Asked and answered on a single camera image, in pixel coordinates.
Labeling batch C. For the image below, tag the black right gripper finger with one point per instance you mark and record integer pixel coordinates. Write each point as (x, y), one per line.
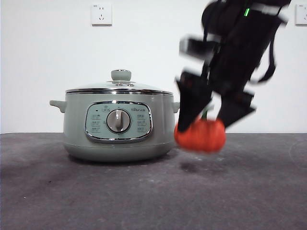
(194, 95)
(236, 107)

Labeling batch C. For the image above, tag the orange toy pumpkin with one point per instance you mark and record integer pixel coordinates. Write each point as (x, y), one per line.
(201, 139)

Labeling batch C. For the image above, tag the glass lid with green knob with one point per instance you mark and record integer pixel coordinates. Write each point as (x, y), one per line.
(121, 75)

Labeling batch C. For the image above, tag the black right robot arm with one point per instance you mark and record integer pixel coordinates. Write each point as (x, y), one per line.
(244, 48)

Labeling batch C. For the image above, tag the pale green electric pot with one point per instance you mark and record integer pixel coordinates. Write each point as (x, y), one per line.
(158, 124)

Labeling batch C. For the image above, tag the white wall socket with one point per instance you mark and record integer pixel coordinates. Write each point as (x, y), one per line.
(302, 14)
(101, 14)

